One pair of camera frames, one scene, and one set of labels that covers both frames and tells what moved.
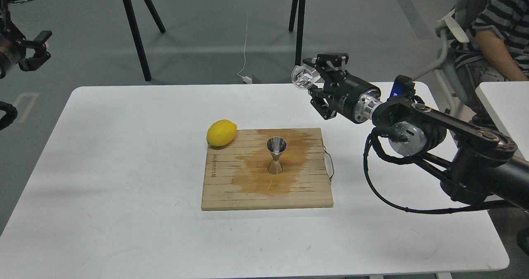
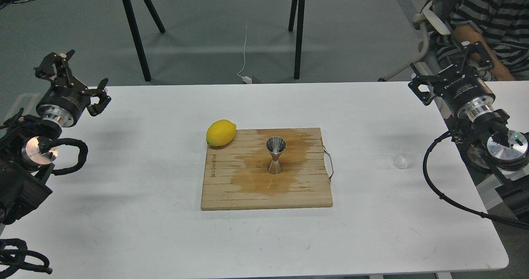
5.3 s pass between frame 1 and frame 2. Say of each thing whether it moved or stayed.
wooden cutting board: stayed
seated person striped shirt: stayed
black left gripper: moved
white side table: stayed
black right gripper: moved
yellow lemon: stayed
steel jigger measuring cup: stayed
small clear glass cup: moved
